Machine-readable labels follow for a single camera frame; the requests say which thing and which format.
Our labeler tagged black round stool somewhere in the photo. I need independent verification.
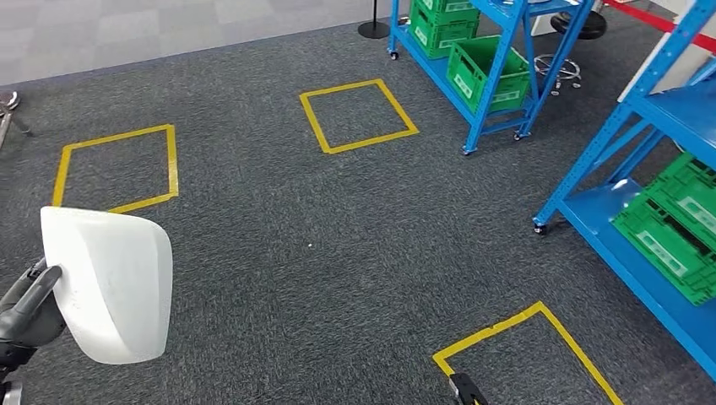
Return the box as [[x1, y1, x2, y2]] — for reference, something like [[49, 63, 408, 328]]
[[533, 9, 609, 97]]

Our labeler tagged black barrier post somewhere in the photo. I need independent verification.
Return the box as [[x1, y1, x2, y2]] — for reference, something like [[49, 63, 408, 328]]
[[357, 0, 392, 41]]

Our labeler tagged blue metal shelf rack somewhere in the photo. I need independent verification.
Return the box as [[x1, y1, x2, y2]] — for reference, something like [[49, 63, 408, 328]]
[[387, 0, 597, 156], [532, 0, 716, 382]]

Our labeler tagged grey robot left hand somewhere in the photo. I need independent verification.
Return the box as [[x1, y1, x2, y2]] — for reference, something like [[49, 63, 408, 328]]
[[0, 258, 68, 370]]

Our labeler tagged chrome chair base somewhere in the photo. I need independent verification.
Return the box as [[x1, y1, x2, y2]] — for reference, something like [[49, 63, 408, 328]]
[[0, 90, 34, 152]]

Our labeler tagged white plastic shell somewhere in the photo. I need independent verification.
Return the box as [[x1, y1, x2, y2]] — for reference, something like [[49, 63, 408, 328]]
[[40, 206, 174, 366]]

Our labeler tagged white table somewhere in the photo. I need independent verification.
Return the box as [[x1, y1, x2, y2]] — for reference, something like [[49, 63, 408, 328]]
[[616, 30, 716, 104]]

